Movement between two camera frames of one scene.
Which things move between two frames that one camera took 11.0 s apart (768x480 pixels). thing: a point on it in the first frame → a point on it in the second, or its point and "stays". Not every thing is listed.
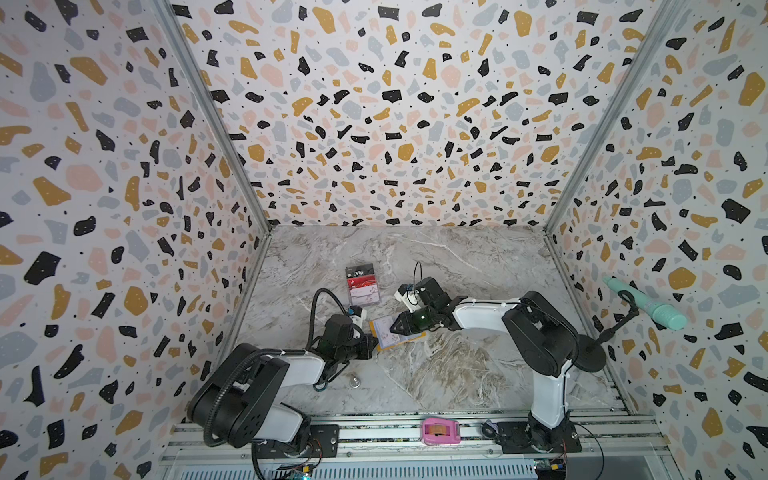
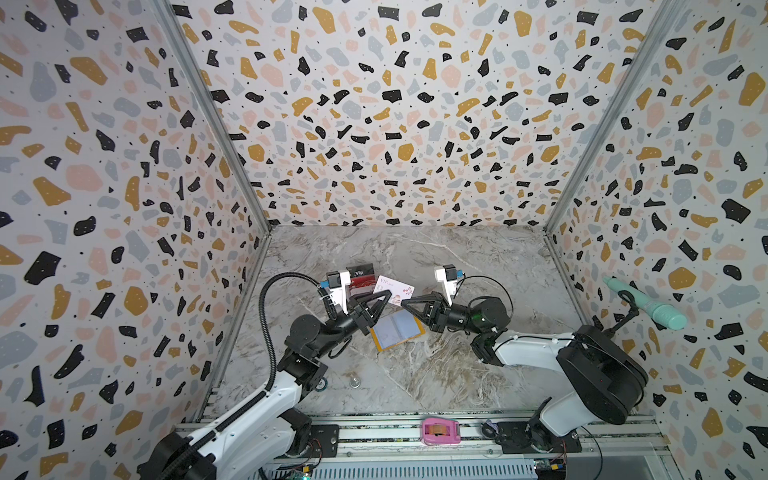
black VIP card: [362, 270] stays
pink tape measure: [440, 431] stays
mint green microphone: [664, 313] stays
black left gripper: [368, 346] → [361, 317]
